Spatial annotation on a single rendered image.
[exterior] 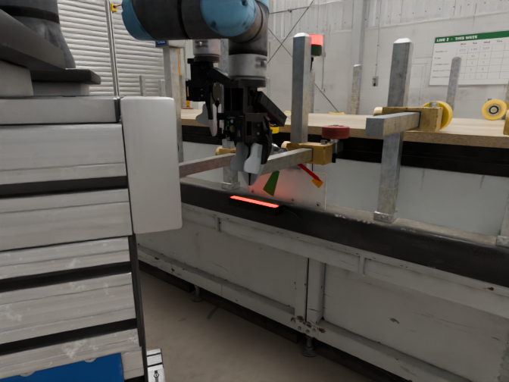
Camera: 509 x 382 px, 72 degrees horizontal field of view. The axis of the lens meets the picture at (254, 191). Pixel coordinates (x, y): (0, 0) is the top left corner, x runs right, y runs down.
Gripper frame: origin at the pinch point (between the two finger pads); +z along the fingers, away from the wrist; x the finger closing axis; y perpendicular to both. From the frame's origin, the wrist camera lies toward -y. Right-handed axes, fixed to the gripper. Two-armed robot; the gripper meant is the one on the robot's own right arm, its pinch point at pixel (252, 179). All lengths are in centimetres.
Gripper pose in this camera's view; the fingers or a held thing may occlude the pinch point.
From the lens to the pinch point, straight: 74.3
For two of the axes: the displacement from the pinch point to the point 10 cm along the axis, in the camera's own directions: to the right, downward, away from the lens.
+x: 8.0, 1.6, -5.8
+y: -6.0, 1.8, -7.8
